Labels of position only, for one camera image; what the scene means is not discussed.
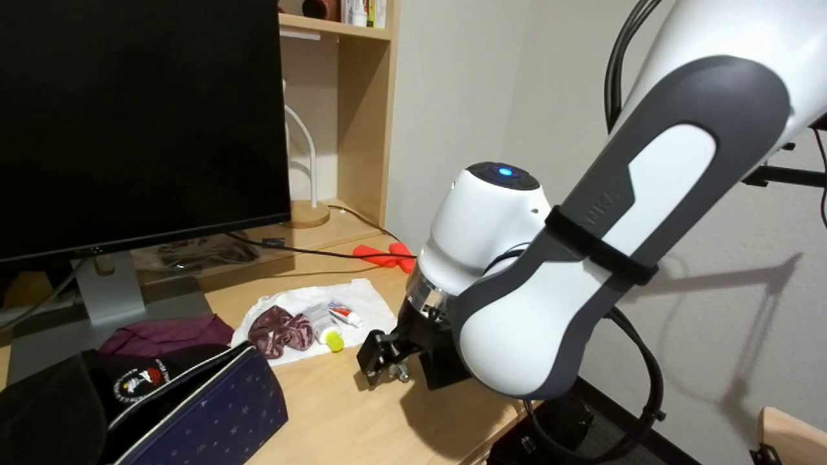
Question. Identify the white desk lamp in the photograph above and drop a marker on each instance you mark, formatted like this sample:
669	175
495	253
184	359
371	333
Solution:
310	211

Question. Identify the light wooden board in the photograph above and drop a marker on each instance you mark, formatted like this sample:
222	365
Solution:
797	434

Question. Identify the wooden shelf unit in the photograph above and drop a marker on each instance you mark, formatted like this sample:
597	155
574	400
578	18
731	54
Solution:
363	111

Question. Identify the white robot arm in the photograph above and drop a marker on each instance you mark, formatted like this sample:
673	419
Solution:
687	129

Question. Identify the silver monitor stand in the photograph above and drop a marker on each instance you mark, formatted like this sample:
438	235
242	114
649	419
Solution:
112	291

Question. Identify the black computer monitor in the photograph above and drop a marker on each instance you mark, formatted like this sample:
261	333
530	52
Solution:
129	111

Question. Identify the maroon garment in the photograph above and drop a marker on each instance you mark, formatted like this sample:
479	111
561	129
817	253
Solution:
171	333

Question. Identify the maroon scrunchie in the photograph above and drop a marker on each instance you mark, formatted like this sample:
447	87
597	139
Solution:
279	331

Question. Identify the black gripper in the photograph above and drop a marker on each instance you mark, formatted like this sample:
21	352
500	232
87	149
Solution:
436	348

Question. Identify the red plastic object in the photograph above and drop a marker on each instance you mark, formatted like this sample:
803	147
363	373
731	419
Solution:
383	253

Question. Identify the white tube yellow cap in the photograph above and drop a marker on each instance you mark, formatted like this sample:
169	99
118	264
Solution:
332	342

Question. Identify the white picture box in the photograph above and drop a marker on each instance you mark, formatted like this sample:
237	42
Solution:
375	11

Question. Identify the small red white tube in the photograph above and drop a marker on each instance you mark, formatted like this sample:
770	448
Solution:
344	313

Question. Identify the black floor bin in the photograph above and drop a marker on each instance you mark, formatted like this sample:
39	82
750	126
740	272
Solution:
560	439

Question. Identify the clear bag with red contents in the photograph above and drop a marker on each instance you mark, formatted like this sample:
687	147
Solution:
363	297

